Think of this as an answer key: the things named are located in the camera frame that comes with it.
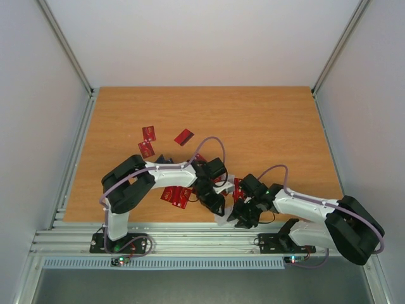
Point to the right controller board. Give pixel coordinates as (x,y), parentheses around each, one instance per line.
(293,259)

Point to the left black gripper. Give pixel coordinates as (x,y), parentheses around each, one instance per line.
(215,208)

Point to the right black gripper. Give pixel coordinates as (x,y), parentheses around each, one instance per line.
(247,211)

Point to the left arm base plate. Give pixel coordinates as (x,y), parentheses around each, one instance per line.
(131,243)

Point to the red card far left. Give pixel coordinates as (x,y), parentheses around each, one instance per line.
(148,133)

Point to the left aluminium corner post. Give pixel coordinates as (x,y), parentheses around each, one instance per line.
(57,30)

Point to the red VIP card middle right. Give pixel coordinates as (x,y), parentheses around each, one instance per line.
(218,181)

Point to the red VIP card bottom left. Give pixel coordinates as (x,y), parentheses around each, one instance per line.
(171,194)

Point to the blue leather card holder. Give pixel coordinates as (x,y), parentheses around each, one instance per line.
(162,160)

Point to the white card bottom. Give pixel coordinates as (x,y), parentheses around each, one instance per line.
(223,220)

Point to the left controller board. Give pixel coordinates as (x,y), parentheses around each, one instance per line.
(120,261)

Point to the grey slotted cable duct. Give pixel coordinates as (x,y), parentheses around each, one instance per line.
(168,263)

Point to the red VIP card right stack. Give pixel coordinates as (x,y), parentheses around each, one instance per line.
(238,193)

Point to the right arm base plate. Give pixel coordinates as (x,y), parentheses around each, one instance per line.
(281,243)

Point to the red VIP card centre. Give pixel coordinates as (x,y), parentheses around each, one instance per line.
(200,158)

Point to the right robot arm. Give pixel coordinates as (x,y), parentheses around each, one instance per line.
(342,225)

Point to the right aluminium corner post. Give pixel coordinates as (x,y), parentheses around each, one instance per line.
(342,41)

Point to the aluminium corner post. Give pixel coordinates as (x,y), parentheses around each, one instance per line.
(57,30)
(342,41)

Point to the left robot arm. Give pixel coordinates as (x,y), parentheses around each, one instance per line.
(126,186)

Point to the aluminium rail frame front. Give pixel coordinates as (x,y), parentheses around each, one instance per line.
(180,239)

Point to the red card magnetic stripe back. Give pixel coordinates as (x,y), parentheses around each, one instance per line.
(184,137)

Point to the controller board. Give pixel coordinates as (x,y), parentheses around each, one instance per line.
(120,261)
(293,259)

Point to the red card near left gripper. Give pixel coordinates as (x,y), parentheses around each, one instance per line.
(146,149)

